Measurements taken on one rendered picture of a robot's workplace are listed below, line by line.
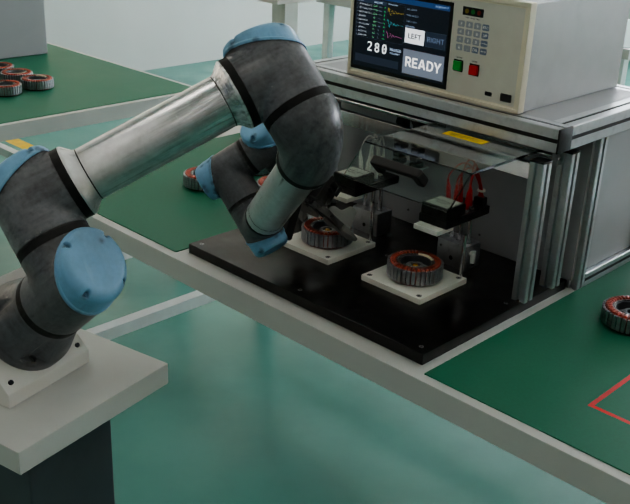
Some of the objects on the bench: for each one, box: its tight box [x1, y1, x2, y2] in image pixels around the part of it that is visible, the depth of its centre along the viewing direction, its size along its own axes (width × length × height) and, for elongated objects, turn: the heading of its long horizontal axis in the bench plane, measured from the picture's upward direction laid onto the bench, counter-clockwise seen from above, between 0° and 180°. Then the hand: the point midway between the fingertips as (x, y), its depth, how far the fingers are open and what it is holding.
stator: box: [183, 166, 204, 191], centre depth 241 cm, size 11×11×4 cm
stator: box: [301, 217, 354, 249], centre depth 201 cm, size 11×11×4 cm
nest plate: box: [283, 231, 376, 265], centre depth 202 cm, size 15×15×1 cm
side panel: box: [565, 122, 630, 291], centre depth 195 cm, size 28×3×32 cm, turn 130°
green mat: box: [97, 133, 269, 252], centre depth 252 cm, size 94×61×1 cm, turn 130°
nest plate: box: [361, 264, 467, 305], centre depth 187 cm, size 15×15×1 cm
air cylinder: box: [436, 232, 481, 271], centre depth 196 cm, size 5×8×6 cm
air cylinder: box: [352, 201, 392, 237], centre depth 211 cm, size 5×8×6 cm
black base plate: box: [189, 200, 566, 365], centre depth 196 cm, size 47×64×2 cm
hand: (329, 233), depth 202 cm, fingers open, 14 cm apart
